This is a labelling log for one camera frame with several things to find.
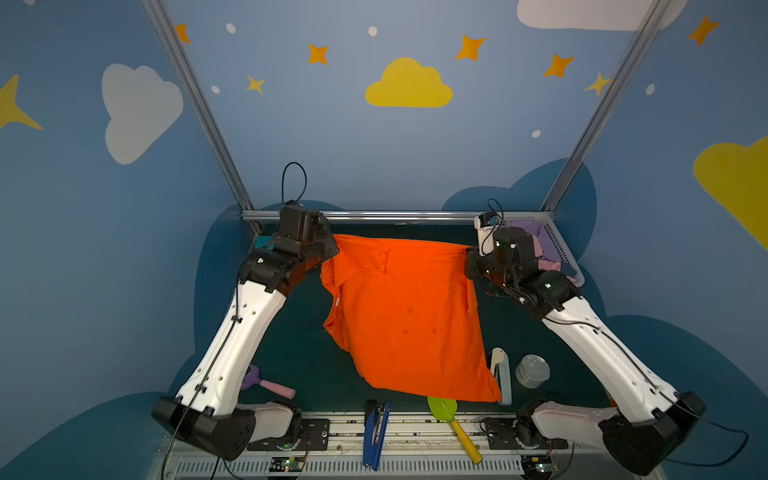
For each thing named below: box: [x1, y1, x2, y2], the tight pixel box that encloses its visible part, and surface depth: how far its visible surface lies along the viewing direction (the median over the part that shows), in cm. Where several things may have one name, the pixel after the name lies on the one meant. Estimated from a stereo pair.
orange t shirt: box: [320, 234, 502, 402], surface depth 79 cm
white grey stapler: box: [490, 347, 512, 406], surface depth 84 cm
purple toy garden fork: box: [242, 364, 296, 400], surface depth 82 cm
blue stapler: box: [363, 400, 390, 471], surface depth 76 cm
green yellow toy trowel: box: [428, 397, 483, 464], surface depth 79 cm
